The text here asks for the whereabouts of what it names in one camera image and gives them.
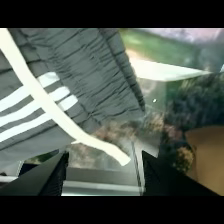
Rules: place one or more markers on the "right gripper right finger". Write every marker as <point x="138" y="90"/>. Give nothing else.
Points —
<point x="160" y="178"/>

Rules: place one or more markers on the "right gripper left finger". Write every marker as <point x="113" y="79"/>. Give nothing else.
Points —
<point x="46" y="176"/>

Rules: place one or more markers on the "silver frame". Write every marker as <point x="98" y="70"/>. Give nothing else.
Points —
<point x="100" y="183"/>

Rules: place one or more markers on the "grey white-striped pants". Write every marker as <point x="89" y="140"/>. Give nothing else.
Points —
<point x="83" y="73"/>

